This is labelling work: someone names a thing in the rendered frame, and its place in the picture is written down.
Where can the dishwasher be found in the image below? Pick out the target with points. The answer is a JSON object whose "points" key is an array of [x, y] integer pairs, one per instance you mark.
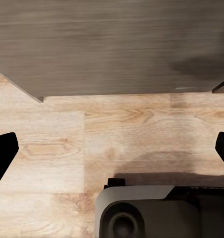
{"points": [[58, 48]]}

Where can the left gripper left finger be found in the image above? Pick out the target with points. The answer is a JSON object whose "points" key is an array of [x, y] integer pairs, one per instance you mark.
{"points": [[8, 149]]}

